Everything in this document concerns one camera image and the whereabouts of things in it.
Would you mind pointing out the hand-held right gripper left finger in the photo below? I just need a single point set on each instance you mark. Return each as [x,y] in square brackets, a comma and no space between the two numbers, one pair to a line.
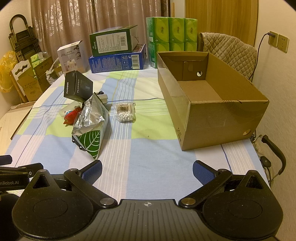
[93,172]

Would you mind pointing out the blue carton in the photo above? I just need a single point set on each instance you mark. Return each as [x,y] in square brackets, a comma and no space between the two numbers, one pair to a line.
[111,63]

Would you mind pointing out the cotton swab pack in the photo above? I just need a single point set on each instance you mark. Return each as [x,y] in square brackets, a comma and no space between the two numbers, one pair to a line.
[124,112]

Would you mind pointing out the brown patterned curtain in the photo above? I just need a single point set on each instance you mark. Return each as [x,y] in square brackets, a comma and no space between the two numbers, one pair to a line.
[76,20]

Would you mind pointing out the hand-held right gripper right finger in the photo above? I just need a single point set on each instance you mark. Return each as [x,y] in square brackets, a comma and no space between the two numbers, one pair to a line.
[203,172]

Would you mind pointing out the brown carton of tissue packs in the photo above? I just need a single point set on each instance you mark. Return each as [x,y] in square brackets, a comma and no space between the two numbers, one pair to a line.
[42,74]

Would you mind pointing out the white product box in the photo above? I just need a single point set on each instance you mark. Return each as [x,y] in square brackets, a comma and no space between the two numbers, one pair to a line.
[69,58]

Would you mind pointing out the brown cardboard box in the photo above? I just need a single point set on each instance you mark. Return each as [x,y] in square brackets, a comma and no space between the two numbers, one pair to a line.
[208,120]

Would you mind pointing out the light wooden slat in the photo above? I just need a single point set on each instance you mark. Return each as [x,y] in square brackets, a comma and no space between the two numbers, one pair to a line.
[173,8]

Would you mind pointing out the checked bed sheet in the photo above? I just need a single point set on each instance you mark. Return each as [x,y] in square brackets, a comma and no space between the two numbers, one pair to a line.
[143,148]

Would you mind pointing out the small black product box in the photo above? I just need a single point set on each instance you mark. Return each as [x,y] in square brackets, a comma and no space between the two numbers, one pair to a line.
[77,87]

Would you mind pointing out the yellow plastic bag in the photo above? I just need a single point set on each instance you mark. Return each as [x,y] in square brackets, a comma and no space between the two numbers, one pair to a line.
[5,71]

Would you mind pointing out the wooden door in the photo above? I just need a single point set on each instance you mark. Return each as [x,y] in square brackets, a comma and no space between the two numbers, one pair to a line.
[219,16]

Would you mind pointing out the crumpled clear plastic bag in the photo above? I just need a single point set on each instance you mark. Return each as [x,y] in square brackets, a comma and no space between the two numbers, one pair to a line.
[53,74]

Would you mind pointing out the flat cardboard sheet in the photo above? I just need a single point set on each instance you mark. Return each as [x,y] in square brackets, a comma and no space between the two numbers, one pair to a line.
[9,120]

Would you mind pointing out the dark green carton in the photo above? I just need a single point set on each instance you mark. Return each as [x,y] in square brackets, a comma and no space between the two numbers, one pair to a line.
[111,42]

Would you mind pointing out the white cut-out cardboard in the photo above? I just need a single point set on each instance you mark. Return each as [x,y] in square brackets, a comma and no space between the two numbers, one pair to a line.
[19,71]

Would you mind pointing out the folded black step ladder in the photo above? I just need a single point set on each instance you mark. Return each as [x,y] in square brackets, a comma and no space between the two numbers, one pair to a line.
[22,39]

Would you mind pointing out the beige wall socket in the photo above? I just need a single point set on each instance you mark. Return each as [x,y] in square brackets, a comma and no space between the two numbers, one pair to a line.
[283,42]

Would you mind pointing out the silver green snack bag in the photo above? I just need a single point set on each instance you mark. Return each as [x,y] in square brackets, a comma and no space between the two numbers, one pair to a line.
[90,139]

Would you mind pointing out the stack of green tissue packs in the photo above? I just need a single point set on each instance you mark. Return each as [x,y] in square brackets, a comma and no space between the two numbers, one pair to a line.
[175,30]

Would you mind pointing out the white charger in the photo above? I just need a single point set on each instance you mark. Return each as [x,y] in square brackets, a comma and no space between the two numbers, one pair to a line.
[104,98]

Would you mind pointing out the chair with quilted cover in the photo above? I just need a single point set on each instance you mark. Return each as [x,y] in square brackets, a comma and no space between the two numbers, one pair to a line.
[231,53]

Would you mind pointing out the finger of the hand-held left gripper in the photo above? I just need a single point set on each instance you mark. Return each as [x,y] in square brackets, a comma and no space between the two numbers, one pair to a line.
[5,160]
[25,168]

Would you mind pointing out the red blue toy figure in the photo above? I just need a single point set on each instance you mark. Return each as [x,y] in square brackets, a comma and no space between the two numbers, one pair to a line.
[70,117]

